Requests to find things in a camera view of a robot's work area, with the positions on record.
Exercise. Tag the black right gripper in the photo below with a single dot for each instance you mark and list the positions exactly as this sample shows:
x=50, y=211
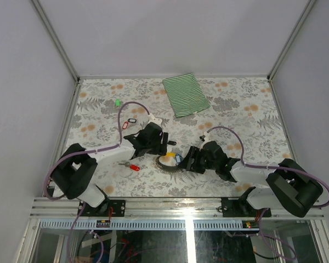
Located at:
x=186, y=163

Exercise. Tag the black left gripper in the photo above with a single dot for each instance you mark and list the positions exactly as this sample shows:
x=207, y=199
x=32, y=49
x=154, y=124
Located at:
x=161, y=149

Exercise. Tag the large metal keyring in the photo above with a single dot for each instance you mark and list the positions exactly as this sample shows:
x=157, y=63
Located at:
x=166, y=168

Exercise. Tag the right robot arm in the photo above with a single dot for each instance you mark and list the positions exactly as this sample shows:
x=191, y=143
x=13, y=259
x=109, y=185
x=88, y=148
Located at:
x=281, y=186

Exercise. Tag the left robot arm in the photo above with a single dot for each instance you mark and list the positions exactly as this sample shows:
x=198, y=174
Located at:
x=74, y=170

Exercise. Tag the red tag key lower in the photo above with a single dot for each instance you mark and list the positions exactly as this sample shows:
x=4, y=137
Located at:
x=130, y=166

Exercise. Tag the red tag key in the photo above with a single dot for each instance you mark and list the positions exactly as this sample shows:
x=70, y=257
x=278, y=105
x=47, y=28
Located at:
x=130, y=166
x=125, y=125

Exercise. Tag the black tag key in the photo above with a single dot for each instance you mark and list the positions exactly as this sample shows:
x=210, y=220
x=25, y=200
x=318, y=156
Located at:
x=132, y=120

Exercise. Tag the green white striped cloth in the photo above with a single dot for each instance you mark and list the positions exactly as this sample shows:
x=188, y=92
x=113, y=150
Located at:
x=185, y=95

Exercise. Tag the red tag key upper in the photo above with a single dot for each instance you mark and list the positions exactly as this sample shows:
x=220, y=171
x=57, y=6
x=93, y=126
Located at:
x=125, y=125

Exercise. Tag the floral tablecloth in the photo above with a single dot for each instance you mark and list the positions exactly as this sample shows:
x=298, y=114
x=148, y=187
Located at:
x=242, y=118

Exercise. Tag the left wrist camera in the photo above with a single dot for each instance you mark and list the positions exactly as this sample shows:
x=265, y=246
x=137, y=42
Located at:
x=154, y=119

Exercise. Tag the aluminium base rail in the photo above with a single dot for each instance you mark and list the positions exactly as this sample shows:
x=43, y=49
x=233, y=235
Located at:
x=135, y=208

